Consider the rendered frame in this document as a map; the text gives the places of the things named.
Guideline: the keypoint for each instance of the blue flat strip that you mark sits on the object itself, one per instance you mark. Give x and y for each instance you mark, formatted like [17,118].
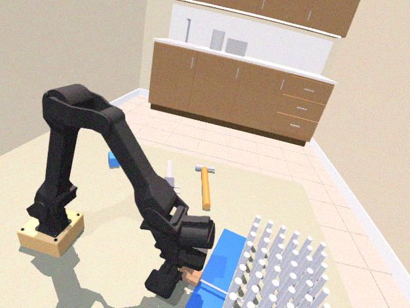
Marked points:
[219,271]

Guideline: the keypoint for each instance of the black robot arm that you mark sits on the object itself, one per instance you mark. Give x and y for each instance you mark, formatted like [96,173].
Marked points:
[68,109]

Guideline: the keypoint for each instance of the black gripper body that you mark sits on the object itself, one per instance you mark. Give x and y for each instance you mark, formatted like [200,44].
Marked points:
[163,283]

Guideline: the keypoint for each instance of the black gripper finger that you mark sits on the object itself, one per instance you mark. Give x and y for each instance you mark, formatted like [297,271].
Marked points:
[179,277]

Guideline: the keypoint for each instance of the small blue block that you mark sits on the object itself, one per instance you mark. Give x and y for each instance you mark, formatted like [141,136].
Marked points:
[112,160]

